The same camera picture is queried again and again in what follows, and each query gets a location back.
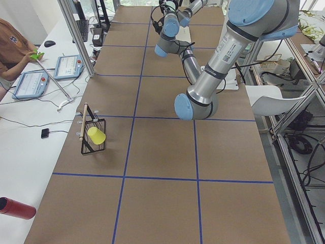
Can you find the pale green cup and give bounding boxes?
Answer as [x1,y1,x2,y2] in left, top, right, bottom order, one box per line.
[165,0,179,11]

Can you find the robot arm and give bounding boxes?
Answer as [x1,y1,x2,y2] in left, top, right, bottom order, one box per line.
[176,0,208,27]
[155,0,300,120]

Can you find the yellow cup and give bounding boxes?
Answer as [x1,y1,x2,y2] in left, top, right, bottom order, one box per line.
[87,127,106,145]

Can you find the cream rabbit tray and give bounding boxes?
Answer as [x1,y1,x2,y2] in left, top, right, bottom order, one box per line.
[176,26,191,43]

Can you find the white chair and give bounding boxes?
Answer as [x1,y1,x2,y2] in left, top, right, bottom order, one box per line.
[245,85,307,116]

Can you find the black box device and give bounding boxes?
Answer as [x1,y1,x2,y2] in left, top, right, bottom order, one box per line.
[92,27,104,47]

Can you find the far teach pendant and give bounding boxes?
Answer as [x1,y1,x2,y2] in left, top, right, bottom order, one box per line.
[54,55,84,80]

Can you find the teach pendant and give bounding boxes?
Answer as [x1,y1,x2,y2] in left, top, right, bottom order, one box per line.
[54,55,84,80]
[12,71,49,100]

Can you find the small black puck device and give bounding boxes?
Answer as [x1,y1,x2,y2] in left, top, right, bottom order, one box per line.
[41,128,50,139]

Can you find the black keyboard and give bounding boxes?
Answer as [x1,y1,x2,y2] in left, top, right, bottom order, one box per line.
[75,19,89,42]

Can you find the near teach pendant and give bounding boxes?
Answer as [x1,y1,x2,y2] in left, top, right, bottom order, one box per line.
[12,71,49,100]

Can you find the black computer mouse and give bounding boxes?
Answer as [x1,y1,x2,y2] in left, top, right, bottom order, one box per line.
[44,40,56,48]

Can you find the person in brown shirt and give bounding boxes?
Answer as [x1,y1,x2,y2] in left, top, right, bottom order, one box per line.
[1,19,38,81]

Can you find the red bottle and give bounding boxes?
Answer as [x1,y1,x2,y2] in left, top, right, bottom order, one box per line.
[1,197,37,220]

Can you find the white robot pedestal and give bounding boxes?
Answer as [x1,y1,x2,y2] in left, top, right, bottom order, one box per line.
[195,15,245,96]

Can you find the black wire cup rack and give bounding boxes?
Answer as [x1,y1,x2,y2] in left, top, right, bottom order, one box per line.
[77,103,106,156]

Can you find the black camera cable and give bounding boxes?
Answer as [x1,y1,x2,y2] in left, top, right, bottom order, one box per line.
[175,40,226,95]

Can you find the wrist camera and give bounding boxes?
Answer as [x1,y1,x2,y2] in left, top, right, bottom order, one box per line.
[150,14,164,34]

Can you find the green handled grabber stick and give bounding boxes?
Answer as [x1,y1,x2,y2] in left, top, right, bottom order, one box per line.
[29,51,76,101]

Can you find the aluminium frame post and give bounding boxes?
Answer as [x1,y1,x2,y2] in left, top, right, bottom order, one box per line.
[57,0,95,77]

